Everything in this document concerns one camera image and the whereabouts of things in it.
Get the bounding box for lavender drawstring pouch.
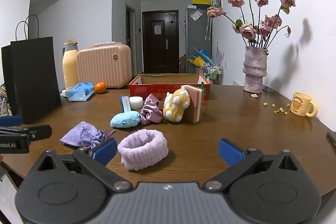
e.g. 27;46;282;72
60;121;116;148

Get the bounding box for lavender fluffy headband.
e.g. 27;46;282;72
117;129;169;171

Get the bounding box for blue plush fish toy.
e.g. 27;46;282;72
110;111;141;128

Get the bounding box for pink layered sponge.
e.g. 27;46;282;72
182;85;204;123

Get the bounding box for blue handkerchief tissue pack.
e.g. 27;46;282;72
120;96;131;113

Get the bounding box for white round foam puff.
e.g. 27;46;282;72
129;96;143;110

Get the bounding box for purple satin scrunchie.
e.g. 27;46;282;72
140;94;163;125

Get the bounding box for yellow plush cat toy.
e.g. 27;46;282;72
163;87;191;122

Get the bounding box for black paper shopping bag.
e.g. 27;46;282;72
1;13;63;125

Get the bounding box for blue wet wipes pack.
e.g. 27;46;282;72
65;83;95;102

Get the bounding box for orange tangerine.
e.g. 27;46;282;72
94;82;107;94

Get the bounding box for black eyeglasses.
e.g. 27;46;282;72
262;85;274;93

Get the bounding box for cream bear mug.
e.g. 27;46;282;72
290;92;318;118

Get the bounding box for purple textured vase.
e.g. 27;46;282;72
243;47;268;94

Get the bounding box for red cardboard box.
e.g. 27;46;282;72
129;73;210;100

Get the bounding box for orange thermos bottle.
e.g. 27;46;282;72
62;40;79;89

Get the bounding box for pink ribbed suitcase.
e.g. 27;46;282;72
77;42;132;88

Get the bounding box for black phone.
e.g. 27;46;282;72
327;131;336;147

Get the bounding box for dried pink rose bouquet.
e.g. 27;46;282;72
207;0;295;51

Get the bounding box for grey refrigerator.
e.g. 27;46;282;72
185;4;212;59

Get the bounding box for dark entrance door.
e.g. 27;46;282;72
142;10;179;74

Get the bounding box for yellow box on refrigerator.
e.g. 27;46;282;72
193;0;211;6

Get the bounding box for wire storage cart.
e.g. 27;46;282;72
203;63;223;85

